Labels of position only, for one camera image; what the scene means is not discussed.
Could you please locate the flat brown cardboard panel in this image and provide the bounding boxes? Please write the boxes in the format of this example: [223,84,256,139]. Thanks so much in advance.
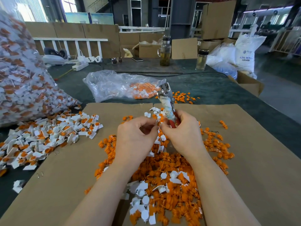
[171,37,198,60]

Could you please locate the open brown cardboard box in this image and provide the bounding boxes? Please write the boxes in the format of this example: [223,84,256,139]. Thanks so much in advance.
[228,71,265,97]

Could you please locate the glass tea jar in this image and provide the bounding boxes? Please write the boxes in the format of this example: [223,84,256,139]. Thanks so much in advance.
[157,35,172,67]

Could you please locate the person's left forearm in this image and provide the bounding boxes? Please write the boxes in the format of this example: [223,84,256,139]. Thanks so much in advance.
[63,160,136,226]

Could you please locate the tall brown cardboard box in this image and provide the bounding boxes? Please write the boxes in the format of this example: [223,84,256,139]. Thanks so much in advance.
[201,0,237,40]

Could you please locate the row of upright cardboard sheets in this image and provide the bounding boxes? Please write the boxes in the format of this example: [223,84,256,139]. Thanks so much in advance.
[24,21,166,59]

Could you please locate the pile of orange and white parts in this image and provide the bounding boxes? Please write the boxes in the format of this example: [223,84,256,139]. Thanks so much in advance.
[85,107,235,226]

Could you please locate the brown cardboard sheet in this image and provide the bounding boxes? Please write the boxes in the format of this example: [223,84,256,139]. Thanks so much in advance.
[0,102,156,226]
[153,104,301,226]

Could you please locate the dark steel pillar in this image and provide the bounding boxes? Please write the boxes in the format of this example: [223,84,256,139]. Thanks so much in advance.
[170,0,197,39]

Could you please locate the person's right forearm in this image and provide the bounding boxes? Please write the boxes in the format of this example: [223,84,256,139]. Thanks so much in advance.
[190,154,261,226]

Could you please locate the white railing frame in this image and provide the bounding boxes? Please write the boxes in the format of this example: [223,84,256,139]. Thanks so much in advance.
[34,37,109,58]

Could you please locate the open cardboard box with paper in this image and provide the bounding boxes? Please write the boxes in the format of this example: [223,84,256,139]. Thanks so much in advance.
[131,40,162,59]

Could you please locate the white power strip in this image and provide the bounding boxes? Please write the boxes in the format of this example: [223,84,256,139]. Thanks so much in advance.
[64,54,103,71]

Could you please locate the pile of assembled white-orange parts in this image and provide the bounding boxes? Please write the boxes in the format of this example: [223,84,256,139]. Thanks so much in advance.
[0,107,104,193]

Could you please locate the person's right hand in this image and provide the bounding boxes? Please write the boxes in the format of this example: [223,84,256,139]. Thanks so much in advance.
[160,110,208,160]

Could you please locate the large clear bag of seals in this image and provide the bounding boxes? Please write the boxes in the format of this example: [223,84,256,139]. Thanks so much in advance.
[0,9,82,125]

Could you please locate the white metal rack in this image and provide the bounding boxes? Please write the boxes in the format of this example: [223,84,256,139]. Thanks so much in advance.
[268,27,301,56]

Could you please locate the white oval plastic device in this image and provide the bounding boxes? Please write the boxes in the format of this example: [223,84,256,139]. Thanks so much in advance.
[42,54,67,65]

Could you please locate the person's left hand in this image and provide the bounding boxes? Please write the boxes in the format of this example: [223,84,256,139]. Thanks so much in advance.
[114,116,159,165]

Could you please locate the scatter of orange offcuts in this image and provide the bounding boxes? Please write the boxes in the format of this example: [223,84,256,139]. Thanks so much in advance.
[172,90,200,105]

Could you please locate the glass bottle with black lid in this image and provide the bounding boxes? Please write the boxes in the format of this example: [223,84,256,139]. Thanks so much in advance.
[195,49,209,71]

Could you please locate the silver red-handled pliers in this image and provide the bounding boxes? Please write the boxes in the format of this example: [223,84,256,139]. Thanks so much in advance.
[157,82,181,129]

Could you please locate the white woven sack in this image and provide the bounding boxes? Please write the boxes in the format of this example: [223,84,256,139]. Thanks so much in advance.
[234,24,267,79]

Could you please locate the clear blue plastic bag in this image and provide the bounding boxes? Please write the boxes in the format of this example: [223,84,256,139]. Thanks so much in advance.
[206,43,238,79]

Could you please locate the small clear plastic bag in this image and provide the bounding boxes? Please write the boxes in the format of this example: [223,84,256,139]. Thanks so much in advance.
[83,69,166,103]

